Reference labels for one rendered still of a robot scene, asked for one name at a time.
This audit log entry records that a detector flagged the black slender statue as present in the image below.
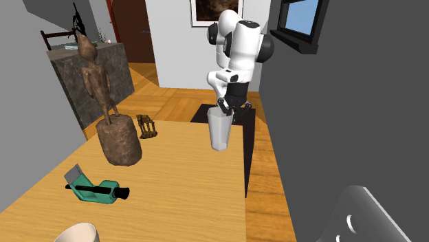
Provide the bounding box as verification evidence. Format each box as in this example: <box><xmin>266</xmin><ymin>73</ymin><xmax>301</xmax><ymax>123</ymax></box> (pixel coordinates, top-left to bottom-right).
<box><xmin>71</xmin><ymin>2</ymin><xmax>88</xmax><ymax>39</ymax></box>

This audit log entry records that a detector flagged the brown wooden figure on base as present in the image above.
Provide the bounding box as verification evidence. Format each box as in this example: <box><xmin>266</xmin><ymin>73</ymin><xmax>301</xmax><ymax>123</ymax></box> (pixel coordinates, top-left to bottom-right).
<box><xmin>77</xmin><ymin>34</ymin><xmax>144</xmax><ymax>167</ymax></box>

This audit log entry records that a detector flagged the black framed window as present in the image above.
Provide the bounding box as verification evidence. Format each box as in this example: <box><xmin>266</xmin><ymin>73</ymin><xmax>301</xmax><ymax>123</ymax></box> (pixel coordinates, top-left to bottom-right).
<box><xmin>269</xmin><ymin>0</ymin><xmax>331</xmax><ymax>55</ymax></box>

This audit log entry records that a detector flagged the framed brown wall picture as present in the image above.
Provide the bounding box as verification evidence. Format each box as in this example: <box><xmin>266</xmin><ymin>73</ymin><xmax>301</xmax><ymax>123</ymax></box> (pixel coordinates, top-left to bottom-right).
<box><xmin>190</xmin><ymin>0</ymin><xmax>245</xmax><ymax>28</ymax></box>

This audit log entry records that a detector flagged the grey stone counter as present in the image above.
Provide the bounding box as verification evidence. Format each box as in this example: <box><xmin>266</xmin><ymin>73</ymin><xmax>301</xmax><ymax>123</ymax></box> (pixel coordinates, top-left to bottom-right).
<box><xmin>45</xmin><ymin>41</ymin><xmax>136</xmax><ymax>131</ymax></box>

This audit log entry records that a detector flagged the grey rounded metal object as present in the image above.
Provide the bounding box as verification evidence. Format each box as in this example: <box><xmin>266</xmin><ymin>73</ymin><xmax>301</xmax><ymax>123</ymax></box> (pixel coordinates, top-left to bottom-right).
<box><xmin>316</xmin><ymin>184</ymin><xmax>414</xmax><ymax>242</ymax></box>

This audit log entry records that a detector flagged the white tall cup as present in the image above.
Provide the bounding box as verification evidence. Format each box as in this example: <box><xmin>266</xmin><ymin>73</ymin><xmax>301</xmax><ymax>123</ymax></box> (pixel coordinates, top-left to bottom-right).
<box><xmin>206</xmin><ymin>107</ymin><xmax>234</xmax><ymax>152</ymax></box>

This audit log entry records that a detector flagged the small brown carved ornament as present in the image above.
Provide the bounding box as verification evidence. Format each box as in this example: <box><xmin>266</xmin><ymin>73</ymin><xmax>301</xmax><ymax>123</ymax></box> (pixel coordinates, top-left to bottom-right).
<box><xmin>135</xmin><ymin>113</ymin><xmax>159</xmax><ymax>140</ymax></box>

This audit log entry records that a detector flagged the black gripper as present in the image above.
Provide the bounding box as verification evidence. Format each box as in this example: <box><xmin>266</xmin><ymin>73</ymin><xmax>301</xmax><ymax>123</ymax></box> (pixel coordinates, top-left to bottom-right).
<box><xmin>217</xmin><ymin>81</ymin><xmax>253</xmax><ymax>119</ymax></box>

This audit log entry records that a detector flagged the dark wooden chair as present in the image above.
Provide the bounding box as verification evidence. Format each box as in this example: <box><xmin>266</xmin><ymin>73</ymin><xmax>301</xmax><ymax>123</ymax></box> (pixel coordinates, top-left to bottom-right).
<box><xmin>39</xmin><ymin>28</ymin><xmax>78</xmax><ymax>52</ymax></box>

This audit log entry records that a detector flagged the dark brown door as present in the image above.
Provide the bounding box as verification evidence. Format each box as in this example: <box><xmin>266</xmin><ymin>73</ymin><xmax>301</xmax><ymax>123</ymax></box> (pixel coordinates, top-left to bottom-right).
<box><xmin>105</xmin><ymin>0</ymin><xmax>157</xmax><ymax>65</ymax></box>

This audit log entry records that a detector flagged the beige bowl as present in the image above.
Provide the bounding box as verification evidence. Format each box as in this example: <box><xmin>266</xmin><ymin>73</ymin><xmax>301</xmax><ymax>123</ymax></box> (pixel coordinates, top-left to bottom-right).
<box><xmin>53</xmin><ymin>222</ymin><xmax>101</xmax><ymax>242</ymax></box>

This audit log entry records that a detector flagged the green scraper with black handle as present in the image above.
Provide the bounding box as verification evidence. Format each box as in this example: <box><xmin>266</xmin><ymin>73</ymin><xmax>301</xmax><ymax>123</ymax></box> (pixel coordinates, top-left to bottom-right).
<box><xmin>63</xmin><ymin>163</ymin><xmax>131</xmax><ymax>205</ymax></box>

